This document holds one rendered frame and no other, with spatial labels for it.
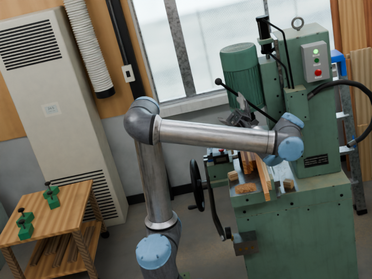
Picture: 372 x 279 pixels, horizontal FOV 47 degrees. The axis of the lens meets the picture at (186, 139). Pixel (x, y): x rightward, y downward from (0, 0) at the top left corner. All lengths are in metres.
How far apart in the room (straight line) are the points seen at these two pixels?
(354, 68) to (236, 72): 1.54
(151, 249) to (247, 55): 0.96
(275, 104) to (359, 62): 1.42
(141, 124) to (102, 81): 1.83
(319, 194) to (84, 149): 1.94
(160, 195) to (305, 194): 0.74
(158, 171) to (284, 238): 0.84
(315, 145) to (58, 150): 2.07
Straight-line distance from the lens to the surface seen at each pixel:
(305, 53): 1.97
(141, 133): 1.56
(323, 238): 2.37
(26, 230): 3.02
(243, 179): 2.14
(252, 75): 2.06
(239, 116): 1.81
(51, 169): 3.62
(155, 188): 1.84
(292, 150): 1.56
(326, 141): 2.21
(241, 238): 2.23
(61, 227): 2.98
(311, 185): 2.22
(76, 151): 3.50
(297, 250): 2.38
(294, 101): 2.00
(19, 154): 3.99
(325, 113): 2.15
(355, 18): 3.50
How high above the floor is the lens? 1.97
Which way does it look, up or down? 23 degrees down
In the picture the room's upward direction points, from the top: 14 degrees counter-clockwise
